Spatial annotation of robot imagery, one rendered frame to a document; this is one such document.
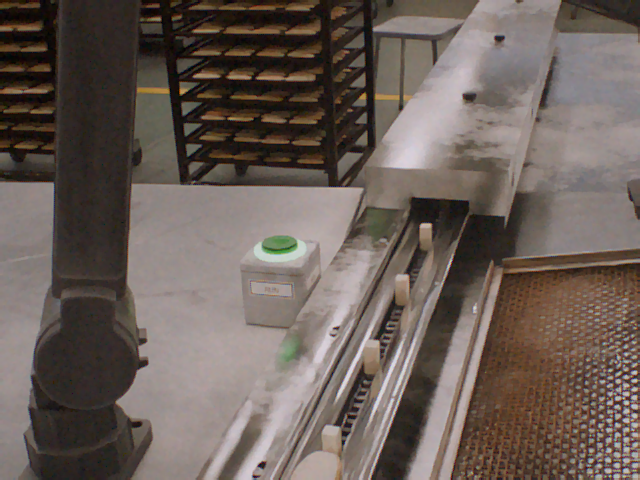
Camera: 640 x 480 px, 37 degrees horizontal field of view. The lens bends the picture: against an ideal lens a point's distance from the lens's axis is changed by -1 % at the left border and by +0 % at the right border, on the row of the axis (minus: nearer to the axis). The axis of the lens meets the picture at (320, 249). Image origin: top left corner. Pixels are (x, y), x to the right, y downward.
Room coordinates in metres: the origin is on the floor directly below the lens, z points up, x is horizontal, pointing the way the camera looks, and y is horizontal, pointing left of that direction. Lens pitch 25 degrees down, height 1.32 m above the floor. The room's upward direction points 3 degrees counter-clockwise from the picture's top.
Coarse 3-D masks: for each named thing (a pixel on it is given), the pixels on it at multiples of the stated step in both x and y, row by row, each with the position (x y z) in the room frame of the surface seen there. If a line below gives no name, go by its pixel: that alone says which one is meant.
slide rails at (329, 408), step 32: (416, 224) 1.08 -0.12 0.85; (448, 224) 1.08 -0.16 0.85; (384, 288) 0.91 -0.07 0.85; (416, 288) 0.91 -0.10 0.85; (416, 320) 0.84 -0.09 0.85; (352, 352) 0.78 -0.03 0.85; (352, 384) 0.73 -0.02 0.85; (384, 384) 0.73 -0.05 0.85; (320, 416) 0.68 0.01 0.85; (320, 448) 0.64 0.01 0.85; (352, 448) 0.63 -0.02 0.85
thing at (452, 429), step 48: (528, 288) 0.81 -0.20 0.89; (576, 288) 0.79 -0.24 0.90; (480, 336) 0.73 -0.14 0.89; (528, 336) 0.72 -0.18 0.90; (576, 336) 0.70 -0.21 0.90; (624, 336) 0.69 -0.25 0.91; (480, 384) 0.66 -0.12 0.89; (528, 384) 0.64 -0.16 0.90; (576, 384) 0.63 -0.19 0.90; (480, 432) 0.59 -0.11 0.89; (528, 432) 0.58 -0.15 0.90; (624, 432) 0.55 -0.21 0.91
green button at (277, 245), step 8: (264, 240) 0.93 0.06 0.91; (272, 240) 0.93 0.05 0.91; (280, 240) 0.93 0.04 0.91; (288, 240) 0.93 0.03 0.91; (296, 240) 0.93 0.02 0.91; (264, 248) 0.92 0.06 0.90; (272, 248) 0.91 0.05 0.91; (280, 248) 0.91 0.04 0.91; (288, 248) 0.91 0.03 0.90; (296, 248) 0.92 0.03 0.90
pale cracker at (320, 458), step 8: (312, 456) 0.62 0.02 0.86; (320, 456) 0.61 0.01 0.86; (328, 456) 0.61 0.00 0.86; (336, 456) 0.62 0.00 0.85; (304, 464) 0.60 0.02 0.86; (312, 464) 0.60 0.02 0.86; (320, 464) 0.60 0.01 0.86; (328, 464) 0.60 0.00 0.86; (336, 464) 0.60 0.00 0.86; (296, 472) 0.59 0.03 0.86; (304, 472) 0.59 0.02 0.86; (312, 472) 0.59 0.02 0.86; (320, 472) 0.59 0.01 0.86; (328, 472) 0.59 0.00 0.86; (336, 472) 0.60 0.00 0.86
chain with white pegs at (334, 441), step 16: (432, 224) 1.10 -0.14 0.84; (432, 240) 1.06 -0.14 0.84; (416, 272) 0.98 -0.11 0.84; (400, 288) 0.89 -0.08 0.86; (400, 304) 0.89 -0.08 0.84; (384, 336) 0.83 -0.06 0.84; (368, 352) 0.76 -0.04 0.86; (384, 352) 0.80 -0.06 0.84; (368, 368) 0.76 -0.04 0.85; (368, 384) 0.75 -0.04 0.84; (352, 400) 0.72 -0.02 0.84; (352, 416) 0.70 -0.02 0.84; (336, 432) 0.63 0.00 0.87; (336, 448) 0.62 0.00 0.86
